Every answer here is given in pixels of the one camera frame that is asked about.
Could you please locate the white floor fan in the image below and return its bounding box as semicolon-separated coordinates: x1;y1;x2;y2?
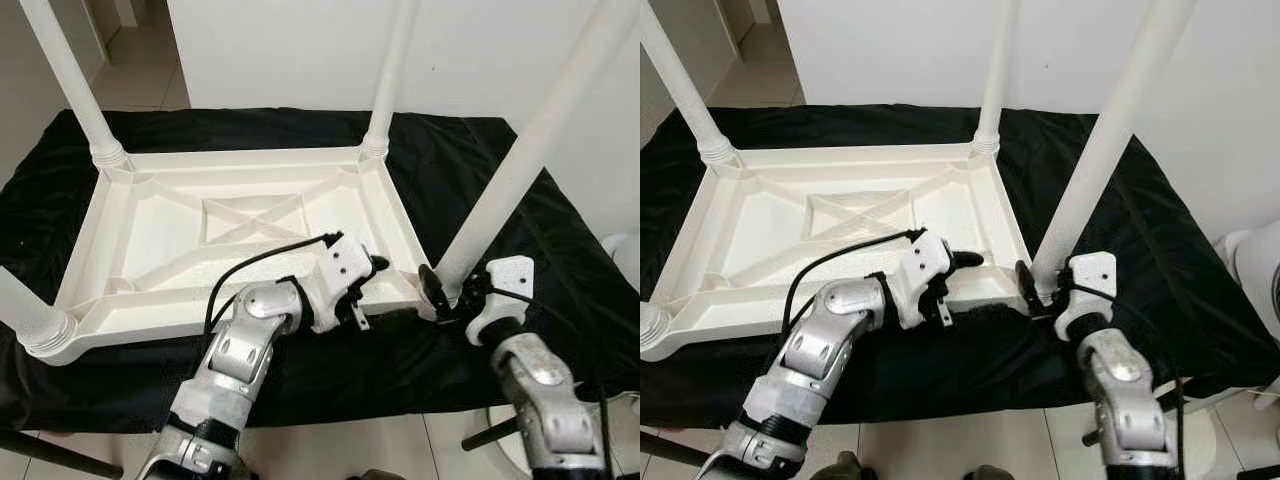
1215;220;1280;341

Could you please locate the white plastic table top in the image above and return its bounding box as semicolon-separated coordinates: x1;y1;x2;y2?
640;140;1036;363
20;145;441;368

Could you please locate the black table cloth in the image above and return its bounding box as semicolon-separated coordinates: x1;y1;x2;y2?
0;108;641;431
640;105;1280;426

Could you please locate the grey robot left foot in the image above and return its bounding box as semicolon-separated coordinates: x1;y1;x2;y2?
820;452;871;480

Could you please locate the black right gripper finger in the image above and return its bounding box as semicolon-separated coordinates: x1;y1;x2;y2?
417;265;453;321
1015;260;1041;313

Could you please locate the white plastic table leg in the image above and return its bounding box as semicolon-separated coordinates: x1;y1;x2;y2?
640;0;739;166
640;300;673;351
972;0;1021;153
433;0;641;304
1030;0;1199;299
0;265;79;356
362;0;421;161
18;0;131;171

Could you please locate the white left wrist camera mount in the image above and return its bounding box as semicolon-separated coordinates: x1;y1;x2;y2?
885;228;956;329
305;232;376;331

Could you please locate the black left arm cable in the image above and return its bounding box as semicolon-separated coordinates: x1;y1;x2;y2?
780;228;926;331
203;232;343;336

